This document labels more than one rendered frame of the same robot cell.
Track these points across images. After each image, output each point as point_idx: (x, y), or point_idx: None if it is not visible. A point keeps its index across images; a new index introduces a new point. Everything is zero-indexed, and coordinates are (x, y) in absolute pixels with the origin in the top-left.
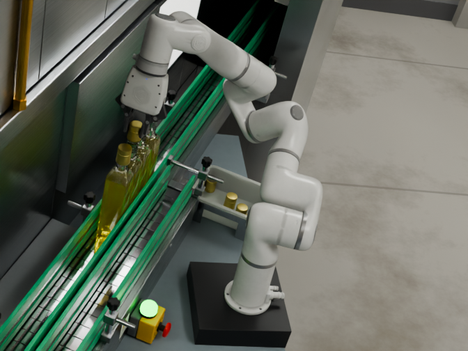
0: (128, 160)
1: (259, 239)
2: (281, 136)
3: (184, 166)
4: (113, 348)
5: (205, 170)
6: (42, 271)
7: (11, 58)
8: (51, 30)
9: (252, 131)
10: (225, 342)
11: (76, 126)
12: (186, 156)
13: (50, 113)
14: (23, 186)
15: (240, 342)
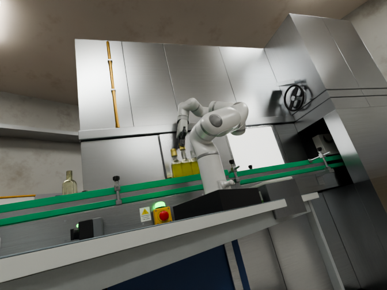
0: (173, 153)
1: (192, 138)
2: None
3: (228, 171)
4: (133, 223)
5: (232, 166)
6: None
7: (112, 112)
8: (137, 113)
9: None
10: (188, 216)
11: (164, 153)
12: (251, 183)
13: (148, 144)
14: (135, 168)
15: (195, 213)
